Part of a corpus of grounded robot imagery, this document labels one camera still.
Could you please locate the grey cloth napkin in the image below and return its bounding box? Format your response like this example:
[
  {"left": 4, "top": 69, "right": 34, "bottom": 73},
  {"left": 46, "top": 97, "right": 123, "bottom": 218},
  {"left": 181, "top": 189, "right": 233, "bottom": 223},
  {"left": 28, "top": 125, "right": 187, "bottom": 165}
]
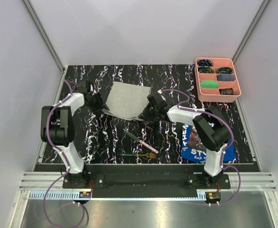
[{"left": 103, "top": 82, "right": 151, "bottom": 121}]

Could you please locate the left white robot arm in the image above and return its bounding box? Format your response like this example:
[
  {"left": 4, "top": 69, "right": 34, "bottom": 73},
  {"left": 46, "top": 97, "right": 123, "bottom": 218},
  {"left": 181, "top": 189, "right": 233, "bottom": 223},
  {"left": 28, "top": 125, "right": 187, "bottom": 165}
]
[{"left": 40, "top": 80, "right": 109, "bottom": 188}]

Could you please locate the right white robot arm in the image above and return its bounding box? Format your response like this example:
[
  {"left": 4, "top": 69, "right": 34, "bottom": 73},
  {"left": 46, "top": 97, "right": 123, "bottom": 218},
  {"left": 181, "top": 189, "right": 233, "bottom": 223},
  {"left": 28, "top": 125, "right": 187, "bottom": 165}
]
[{"left": 139, "top": 90, "right": 233, "bottom": 188}]

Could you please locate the black marbled table mat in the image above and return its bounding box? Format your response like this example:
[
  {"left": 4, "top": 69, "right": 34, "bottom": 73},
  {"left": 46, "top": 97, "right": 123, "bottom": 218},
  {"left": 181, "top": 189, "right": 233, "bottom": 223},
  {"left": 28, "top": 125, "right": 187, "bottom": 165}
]
[{"left": 34, "top": 63, "right": 260, "bottom": 165}]

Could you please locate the blue printed t-shirt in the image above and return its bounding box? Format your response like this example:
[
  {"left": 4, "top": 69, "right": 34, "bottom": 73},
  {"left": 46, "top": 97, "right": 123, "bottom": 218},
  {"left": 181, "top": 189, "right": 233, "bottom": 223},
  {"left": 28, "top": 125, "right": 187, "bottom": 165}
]
[{"left": 181, "top": 123, "right": 237, "bottom": 164}]

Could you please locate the green rolled sock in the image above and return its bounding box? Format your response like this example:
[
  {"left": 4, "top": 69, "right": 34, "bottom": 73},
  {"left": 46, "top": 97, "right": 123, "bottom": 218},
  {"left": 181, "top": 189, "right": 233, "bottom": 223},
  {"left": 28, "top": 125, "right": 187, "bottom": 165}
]
[{"left": 200, "top": 80, "right": 219, "bottom": 89}]

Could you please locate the blue patterned sock middle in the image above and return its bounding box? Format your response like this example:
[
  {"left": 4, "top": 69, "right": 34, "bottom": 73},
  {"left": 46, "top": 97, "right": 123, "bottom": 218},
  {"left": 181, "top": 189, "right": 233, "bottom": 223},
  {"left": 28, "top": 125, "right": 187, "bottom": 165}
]
[{"left": 198, "top": 66, "right": 213, "bottom": 74}]

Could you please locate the blue patterned sock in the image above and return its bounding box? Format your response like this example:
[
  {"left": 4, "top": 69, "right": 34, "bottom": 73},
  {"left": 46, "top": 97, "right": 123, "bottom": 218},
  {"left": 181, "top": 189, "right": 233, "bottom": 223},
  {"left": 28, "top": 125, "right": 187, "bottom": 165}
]
[
  {"left": 198, "top": 66, "right": 213, "bottom": 74},
  {"left": 217, "top": 66, "right": 233, "bottom": 74},
  {"left": 197, "top": 59, "right": 213, "bottom": 67}
]

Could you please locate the pink divided organizer tray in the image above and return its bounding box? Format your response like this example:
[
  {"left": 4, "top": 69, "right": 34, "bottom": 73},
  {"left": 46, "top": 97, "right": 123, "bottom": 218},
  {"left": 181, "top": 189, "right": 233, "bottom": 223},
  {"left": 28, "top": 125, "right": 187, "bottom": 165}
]
[{"left": 195, "top": 57, "right": 241, "bottom": 103}]

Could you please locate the blue patterned sock top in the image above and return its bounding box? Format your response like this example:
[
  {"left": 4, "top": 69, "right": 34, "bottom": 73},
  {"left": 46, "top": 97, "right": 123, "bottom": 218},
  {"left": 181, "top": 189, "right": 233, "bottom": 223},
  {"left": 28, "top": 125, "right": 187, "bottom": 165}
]
[{"left": 197, "top": 59, "right": 213, "bottom": 67}]

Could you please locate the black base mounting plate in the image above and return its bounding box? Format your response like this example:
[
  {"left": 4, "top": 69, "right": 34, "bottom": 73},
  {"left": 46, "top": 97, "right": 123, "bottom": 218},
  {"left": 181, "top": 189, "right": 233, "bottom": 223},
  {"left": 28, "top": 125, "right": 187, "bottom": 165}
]
[{"left": 63, "top": 164, "right": 231, "bottom": 199}]

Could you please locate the dark brown rolled sock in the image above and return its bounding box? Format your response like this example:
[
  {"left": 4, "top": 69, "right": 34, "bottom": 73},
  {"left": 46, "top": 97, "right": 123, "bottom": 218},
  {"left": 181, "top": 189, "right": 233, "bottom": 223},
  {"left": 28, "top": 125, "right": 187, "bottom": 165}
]
[{"left": 219, "top": 88, "right": 234, "bottom": 95}]

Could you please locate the dark blue rolled sock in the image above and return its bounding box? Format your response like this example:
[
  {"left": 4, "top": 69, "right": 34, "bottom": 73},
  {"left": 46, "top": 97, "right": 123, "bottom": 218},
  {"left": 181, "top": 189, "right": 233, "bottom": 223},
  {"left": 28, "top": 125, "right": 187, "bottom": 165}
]
[{"left": 216, "top": 74, "right": 235, "bottom": 81}]

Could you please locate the blue patterned sock right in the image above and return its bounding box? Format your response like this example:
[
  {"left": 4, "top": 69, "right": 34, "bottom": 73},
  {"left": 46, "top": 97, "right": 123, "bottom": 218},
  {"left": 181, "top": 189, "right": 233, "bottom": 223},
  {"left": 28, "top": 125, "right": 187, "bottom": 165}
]
[{"left": 217, "top": 66, "right": 233, "bottom": 74}]

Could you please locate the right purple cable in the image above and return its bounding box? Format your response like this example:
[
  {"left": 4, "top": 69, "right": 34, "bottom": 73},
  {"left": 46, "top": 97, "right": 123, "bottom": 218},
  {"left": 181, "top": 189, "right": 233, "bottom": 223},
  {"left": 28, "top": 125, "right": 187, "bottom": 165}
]
[{"left": 158, "top": 89, "right": 241, "bottom": 205}]

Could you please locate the purple cable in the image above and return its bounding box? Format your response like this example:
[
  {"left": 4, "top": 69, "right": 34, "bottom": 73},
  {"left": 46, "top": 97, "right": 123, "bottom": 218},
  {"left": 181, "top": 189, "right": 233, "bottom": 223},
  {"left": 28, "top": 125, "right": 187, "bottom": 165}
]
[
  {"left": 43, "top": 79, "right": 90, "bottom": 228},
  {"left": 158, "top": 89, "right": 241, "bottom": 205}
]

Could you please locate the pink-handled table knife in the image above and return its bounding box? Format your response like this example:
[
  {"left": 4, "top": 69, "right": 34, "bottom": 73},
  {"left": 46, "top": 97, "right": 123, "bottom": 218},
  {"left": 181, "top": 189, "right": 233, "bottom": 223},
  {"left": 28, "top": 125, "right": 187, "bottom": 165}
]
[{"left": 123, "top": 129, "right": 159, "bottom": 154}]

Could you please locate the gold fork green handle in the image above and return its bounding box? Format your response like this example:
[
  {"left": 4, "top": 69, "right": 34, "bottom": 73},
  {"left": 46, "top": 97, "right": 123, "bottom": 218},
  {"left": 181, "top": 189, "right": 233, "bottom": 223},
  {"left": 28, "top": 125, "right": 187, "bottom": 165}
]
[{"left": 120, "top": 153, "right": 157, "bottom": 159}]

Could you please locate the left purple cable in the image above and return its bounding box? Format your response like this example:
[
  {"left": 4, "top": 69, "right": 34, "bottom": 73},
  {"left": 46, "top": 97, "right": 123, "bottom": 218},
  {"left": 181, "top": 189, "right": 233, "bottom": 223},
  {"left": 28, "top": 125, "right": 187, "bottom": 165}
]
[{"left": 43, "top": 79, "right": 90, "bottom": 228}]

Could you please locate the aluminium frame rail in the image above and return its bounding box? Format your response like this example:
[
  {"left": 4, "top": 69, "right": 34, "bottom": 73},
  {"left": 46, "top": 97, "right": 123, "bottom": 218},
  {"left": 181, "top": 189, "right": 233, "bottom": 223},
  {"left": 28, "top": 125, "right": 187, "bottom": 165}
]
[{"left": 21, "top": 0, "right": 65, "bottom": 73}]

